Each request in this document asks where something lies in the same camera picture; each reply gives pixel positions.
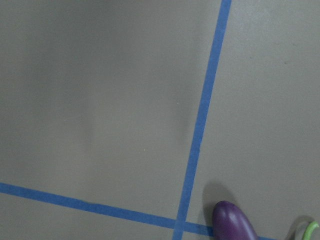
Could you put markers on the red chili pepper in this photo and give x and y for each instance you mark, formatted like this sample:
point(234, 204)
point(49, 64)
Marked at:
point(312, 226)

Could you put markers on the purple eggplant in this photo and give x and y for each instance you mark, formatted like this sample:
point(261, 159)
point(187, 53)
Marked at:
point(230, 223)

